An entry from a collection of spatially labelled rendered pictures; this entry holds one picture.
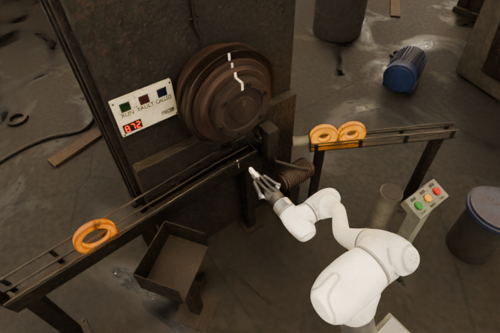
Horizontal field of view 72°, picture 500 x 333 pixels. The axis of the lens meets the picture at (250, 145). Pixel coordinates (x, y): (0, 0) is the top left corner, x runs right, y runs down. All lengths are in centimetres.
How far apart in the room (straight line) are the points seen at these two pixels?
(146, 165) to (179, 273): 51
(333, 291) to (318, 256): 134
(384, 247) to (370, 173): 177
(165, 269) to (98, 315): 78
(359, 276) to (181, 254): 90
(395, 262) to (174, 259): 98
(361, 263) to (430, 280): 145
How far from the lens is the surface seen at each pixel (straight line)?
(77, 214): 278
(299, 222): 152
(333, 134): 195
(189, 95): 138
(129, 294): 233
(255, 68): 148
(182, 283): 161
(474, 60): 397
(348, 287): 99
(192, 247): 166
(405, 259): 104
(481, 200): 233
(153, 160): 166
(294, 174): 199
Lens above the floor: 205
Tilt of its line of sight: 46 degrees down
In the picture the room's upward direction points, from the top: 2 degrees counter-clockwise
